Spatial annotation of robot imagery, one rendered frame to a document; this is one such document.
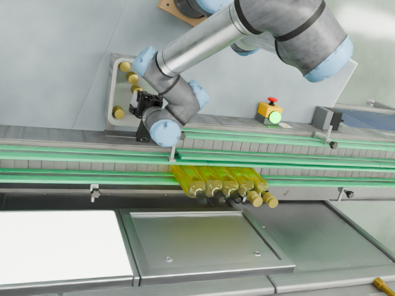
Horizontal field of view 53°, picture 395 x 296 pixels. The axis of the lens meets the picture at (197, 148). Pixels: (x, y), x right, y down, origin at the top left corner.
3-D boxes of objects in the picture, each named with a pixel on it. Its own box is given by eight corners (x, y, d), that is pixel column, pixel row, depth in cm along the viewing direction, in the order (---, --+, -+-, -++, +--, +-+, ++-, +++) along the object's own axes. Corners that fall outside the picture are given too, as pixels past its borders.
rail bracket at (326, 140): (308, 136, 157) (330, 149, 146) (314, 118, 155) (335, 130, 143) (317, 137, 159) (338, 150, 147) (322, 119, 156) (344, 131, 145)
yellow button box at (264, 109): (254, 118, 160) (263, 124, 154) (259, 100, 158) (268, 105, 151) (269, 119, 163) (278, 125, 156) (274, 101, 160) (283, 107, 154)
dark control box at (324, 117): (310, 123, 171) (322, 129, 163) (315, 105, 168) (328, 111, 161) (325, 124, 174) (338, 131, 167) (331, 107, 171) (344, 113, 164)
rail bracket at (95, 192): (83, 189, 133) (87, 210, 122) (85, 171, 131) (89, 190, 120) (96, 189, 135) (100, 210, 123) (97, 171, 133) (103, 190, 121)
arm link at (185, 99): (188, 71, 102) (158, 102, 103) (216, 100, 107) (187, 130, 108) (180, 67, 109) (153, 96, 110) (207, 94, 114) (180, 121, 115)
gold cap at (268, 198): (273, 198, 131) (279, 205, 127) (263, 203, 130) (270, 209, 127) (270, 189, 129) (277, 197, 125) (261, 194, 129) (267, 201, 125)
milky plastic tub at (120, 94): (103, 116, 139) (107, 124, 131) (110, 51, 131) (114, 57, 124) (151, 120, 145) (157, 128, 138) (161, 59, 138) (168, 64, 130)
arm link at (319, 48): (231, -7, 122) (334, -7, 73) (260, 29, 129) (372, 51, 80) (204, 22, 123) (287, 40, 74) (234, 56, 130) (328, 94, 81)
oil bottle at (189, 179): (170, 171, 141) (188, 201, 123) (172, 156, 139) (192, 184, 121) (184, 171, 144) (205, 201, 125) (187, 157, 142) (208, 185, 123)
